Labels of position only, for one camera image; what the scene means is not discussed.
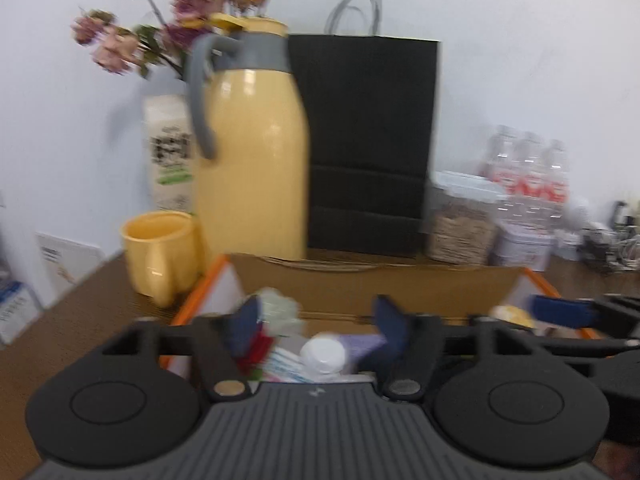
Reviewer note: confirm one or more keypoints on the black paper bag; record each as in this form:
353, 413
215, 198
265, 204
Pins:
370, 125

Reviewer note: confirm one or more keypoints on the white and blue box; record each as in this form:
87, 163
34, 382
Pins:
15, 310

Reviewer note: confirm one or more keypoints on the orange cardboard box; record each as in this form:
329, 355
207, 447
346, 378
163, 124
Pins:
350, 285

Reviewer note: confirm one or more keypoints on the yellow plush toy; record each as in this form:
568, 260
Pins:
512, 315

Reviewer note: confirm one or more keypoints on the white panel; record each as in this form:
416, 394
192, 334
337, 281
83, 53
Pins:
70, 265

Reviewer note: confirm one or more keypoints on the purple cloth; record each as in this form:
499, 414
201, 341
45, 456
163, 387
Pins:
362, 347

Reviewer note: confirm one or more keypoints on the white paper packet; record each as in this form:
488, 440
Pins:
285, 362

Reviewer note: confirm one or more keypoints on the clear water bottle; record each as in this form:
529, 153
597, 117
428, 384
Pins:
500, 170
555, 180
529, 175

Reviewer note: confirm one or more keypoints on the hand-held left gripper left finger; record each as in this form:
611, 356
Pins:
247, 325

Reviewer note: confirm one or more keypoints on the white milk carton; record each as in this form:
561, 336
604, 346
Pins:
170, 160

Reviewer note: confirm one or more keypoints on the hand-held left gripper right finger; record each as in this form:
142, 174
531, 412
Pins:
390, 320

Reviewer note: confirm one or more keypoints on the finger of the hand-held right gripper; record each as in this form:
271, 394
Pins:
560, 310
575, 350

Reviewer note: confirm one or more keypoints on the dried rose bouquet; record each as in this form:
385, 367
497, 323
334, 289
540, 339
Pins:
190, 0

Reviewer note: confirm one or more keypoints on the crumpled clear plastic bag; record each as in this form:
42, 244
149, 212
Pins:
280, 307

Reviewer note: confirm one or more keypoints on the white plastic bottle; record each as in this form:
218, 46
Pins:
325, 355

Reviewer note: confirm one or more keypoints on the red fuzzy cloth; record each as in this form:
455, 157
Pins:
257, 350

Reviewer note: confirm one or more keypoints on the white tin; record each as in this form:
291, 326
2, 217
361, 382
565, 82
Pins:
522, 247

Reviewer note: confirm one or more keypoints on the yellow mug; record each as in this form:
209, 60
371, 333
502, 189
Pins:
150, 250

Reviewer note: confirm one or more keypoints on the yellow thermos jug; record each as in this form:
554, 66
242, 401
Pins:
250, 160

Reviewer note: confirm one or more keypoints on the clear seed container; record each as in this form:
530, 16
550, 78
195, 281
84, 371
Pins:
462, 230

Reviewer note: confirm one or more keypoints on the black power adapter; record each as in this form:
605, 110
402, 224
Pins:
621, 212

